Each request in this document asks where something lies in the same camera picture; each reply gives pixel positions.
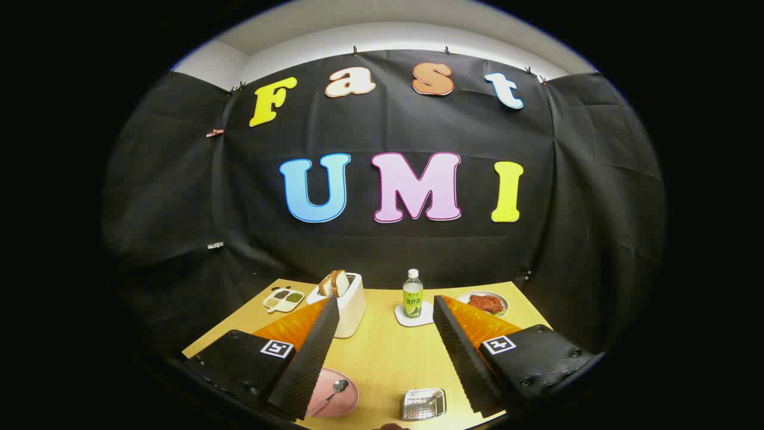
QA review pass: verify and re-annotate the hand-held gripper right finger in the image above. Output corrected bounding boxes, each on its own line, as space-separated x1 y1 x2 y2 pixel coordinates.
433 294 597 419

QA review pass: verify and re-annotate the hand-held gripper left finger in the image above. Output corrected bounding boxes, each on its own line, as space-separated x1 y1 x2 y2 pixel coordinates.
182 297 340 420

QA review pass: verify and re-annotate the spoon with checkered handle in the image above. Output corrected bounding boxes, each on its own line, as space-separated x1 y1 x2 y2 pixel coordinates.
306 379 350 417

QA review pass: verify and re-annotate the pink plate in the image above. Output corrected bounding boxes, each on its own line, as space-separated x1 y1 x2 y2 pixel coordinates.
304 367 360 419

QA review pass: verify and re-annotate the white coaster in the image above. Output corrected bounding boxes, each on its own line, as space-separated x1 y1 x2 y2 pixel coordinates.
394 300 435 328

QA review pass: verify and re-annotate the clear perforated metal basket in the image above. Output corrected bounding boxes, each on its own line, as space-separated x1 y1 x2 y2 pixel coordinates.
402 388 447 422

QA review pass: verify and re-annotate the white plate with meat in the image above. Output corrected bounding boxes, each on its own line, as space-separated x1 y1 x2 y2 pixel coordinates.
457 291 509 318

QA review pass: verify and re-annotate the white toaster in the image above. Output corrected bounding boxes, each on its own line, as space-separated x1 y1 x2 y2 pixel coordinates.
306 272 366 339

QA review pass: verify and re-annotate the white divided seasoning dish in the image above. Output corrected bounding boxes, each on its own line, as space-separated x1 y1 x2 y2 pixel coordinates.
263 288 305 314

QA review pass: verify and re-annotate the green label drink bottle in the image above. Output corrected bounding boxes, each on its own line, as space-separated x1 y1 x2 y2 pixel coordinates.
402 269 424 319

